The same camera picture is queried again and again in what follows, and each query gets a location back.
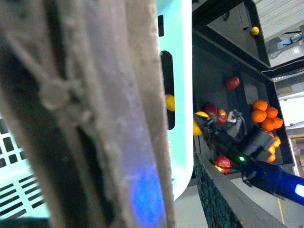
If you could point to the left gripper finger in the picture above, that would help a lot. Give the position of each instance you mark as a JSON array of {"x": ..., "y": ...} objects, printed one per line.
[{"x": 224, "y": 204}]

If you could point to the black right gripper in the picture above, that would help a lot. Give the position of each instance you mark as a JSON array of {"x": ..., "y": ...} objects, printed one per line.
[{"x": 228, "y": 133}]

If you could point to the yellow lemon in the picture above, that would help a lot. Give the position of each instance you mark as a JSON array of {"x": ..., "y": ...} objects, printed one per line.
[{"x": 196, "y": 130}]

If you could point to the light green plastic basket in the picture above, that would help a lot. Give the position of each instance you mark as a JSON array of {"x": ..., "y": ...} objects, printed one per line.
[{"x": 175, "y": 95}]

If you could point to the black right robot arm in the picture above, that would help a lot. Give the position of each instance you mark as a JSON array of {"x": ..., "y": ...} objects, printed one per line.
[{"x": 260, "y": 174}]

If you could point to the orange tangerine pile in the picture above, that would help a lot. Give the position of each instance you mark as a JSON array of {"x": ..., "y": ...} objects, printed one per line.
[{"x": 266, "y": 116}]

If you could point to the black produce display shelf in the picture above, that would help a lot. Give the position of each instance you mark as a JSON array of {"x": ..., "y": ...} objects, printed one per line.
[{"x": 230, "y": 66}]

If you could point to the red apple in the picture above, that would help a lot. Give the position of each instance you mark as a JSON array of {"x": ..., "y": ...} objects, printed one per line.
[{"x": 232, "y": 82}]

